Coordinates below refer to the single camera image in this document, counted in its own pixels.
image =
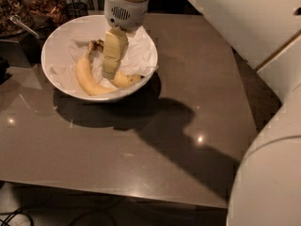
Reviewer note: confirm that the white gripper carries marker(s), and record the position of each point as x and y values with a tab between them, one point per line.
126	13

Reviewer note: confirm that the yellow banana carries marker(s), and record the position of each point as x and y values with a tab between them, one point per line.
84	74
122	80

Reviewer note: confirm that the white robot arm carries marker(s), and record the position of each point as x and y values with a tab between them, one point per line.
265	189

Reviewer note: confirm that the white ceramic bowl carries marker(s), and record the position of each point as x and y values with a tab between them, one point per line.
55	50

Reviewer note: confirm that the white paper liner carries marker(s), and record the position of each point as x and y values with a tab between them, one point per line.
140	57

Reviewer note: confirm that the black mesh cup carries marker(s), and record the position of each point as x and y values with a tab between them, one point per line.
76	10

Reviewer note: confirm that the tray of dried snacks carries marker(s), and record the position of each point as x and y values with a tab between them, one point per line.
53	9

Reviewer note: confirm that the metal scoop spoon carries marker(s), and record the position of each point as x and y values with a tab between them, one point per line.
16	20

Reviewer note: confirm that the glass jar with snacks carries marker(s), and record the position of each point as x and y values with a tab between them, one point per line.
9	8

